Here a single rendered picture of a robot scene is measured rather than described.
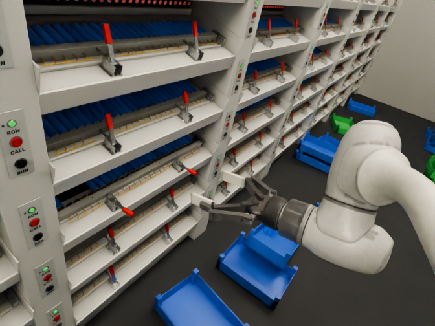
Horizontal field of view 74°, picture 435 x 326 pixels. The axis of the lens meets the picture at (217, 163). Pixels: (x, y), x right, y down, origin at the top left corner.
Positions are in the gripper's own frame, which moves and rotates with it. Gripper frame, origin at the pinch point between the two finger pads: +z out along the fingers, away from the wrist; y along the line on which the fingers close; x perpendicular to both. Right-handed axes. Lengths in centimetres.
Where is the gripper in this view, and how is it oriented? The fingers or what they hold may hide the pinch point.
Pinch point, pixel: (211, 186)
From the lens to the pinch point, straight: 76.0
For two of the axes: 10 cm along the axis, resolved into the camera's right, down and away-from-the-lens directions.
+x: 0.2, -8.8, -4.7
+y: 5.7, -3.7, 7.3
